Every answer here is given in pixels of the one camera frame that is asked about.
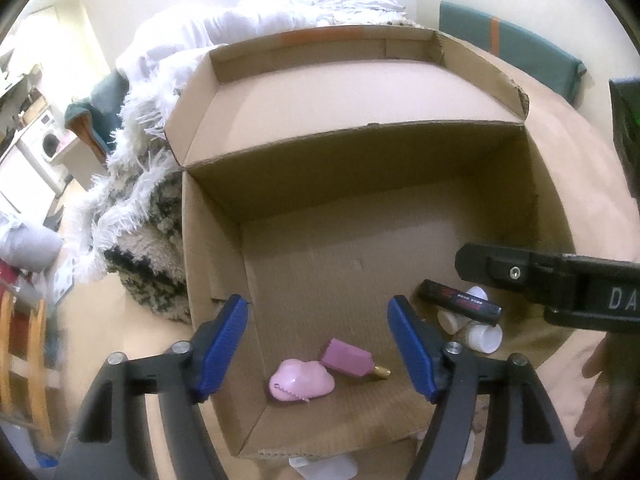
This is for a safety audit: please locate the white charger adapter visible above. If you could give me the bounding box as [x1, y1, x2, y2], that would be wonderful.
[288, 454, 358, 480]

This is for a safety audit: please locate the person's right hand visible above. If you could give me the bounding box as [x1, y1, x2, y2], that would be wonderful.
[574, 334, 639, 479]

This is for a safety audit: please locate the white pill bottle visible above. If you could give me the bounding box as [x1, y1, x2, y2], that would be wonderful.
[460, 322, 503, 354]
[437, 286, 488, 335]

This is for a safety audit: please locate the wooden chair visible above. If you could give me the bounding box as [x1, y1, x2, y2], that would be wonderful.
[1, 289, 60, 454]

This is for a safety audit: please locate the beige bed cover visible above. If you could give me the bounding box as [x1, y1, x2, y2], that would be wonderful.
[69, 34, 632, 480]

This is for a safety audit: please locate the black tube red label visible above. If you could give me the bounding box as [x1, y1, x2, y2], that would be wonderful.
[416, 280, 502, 326]

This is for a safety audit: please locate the pink cloud-shaped case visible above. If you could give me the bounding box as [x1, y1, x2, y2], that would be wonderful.
[268, 359, 335, 403]

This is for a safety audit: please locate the pink rectangular bottle gold cap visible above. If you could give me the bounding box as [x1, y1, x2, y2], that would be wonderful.
[320, 338, 392, 379]

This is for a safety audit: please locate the grey stuffed bag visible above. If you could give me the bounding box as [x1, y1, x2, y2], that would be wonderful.
[1, 220, 63, 273]

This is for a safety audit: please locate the shaggy black and white blanket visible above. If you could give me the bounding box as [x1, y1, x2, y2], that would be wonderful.
[82, 75, 191, 324]

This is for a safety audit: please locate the teal cushion orange stripe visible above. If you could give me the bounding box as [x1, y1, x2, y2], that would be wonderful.
[438, 1, 587, 104]

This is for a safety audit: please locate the brown cardboard box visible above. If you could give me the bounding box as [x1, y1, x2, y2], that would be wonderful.
[164, 24, 576, 460]

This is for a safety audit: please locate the white washing machine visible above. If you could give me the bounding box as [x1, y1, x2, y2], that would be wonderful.
[17, 107, 68, 196]

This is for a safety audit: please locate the teal armchair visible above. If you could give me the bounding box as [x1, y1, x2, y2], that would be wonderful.
[64, 70, 129, 165]

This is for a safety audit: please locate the white crumpled sheet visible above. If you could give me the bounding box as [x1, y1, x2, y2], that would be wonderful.
[115, 0, 416, 84]

